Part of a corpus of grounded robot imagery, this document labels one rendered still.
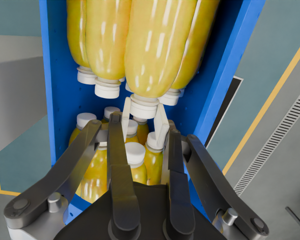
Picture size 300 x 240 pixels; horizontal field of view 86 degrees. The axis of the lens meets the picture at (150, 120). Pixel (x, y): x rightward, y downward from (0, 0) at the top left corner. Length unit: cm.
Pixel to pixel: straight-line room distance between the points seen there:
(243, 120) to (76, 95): 166
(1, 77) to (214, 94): 60
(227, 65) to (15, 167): 223
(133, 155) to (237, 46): 20
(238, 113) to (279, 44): 64
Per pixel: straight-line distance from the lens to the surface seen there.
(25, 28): 161
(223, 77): 20
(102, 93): 26
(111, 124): 16
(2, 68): 66
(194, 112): 37
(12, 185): 252
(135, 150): 27
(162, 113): 20
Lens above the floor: 138
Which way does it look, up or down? 64 degrees down
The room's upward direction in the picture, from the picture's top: 173 degrees clockwise
